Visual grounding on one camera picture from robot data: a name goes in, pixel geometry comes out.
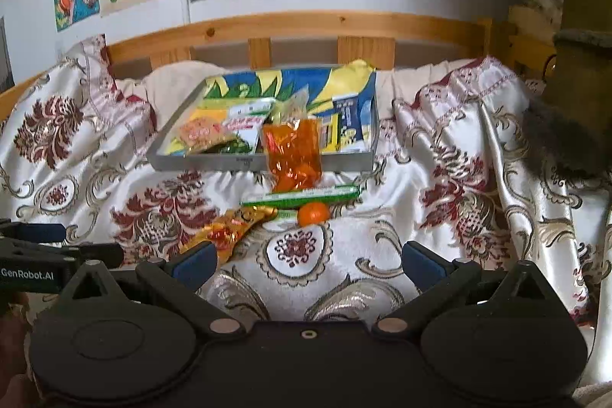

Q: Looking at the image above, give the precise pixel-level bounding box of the grey tray with painted lining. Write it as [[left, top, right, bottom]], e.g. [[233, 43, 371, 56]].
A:
[[146, 63, 381, 174]]

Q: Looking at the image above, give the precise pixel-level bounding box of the cream cloth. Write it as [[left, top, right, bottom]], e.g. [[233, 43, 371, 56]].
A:
[[115, 57, 479, 115]]

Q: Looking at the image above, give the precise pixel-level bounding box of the grey wall picture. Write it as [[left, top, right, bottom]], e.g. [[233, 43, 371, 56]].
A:
[[0, 17, 15, 93]]

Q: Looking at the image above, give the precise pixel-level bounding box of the wooden bed headboard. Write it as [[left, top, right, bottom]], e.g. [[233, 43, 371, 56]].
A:
[[0, 5, 560, 122]]

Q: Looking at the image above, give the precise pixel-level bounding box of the white red snack packet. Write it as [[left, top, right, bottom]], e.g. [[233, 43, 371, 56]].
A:
[[222, 115, 269, 146]]

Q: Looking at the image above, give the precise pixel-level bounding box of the gold red snack packet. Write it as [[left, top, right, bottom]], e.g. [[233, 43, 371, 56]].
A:
[[179, 205, 278, 266]]

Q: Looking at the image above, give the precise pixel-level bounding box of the long green white snack packet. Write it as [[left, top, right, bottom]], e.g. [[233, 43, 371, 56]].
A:
[[240, 184, 361, 208]]

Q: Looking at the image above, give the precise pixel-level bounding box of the olive coat with grey fur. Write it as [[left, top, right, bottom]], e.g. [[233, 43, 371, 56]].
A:
[[521, 0, 612, 179]]

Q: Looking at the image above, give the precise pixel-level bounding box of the blue snack packet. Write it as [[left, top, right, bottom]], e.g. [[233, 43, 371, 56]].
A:
[[330, 95, 371, 151]]

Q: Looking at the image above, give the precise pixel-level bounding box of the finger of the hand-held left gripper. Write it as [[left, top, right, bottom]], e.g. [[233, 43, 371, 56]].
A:
[[48, 242, 125, 269], [0, 219, 68, 244]]

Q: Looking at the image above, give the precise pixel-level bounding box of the orange print snack packet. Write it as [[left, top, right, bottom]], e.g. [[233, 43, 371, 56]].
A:
[[179, 121, 226, 151]]

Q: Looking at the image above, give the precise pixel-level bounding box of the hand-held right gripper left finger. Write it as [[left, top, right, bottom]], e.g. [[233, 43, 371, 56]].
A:
[[57, 240, 247, 339]]

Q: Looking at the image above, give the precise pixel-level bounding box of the floral satin blanket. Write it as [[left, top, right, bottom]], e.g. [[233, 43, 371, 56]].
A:
[[0, 35, 612, 390]]

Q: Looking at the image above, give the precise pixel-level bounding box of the small yellow snack packet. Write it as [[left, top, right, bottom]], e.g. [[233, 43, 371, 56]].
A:
[[318, 116, 342, 151]]

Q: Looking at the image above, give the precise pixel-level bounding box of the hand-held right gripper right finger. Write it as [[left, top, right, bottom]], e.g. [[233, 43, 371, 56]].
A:
[[372, 240, 555, 339]]

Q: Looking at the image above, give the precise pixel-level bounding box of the mandarin orange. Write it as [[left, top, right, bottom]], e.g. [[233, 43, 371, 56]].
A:
[[297, 201, 332, 228]]

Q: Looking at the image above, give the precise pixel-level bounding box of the orange clear snack packet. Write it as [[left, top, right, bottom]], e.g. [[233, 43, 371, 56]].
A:
[[262, 117, 322, 193]]

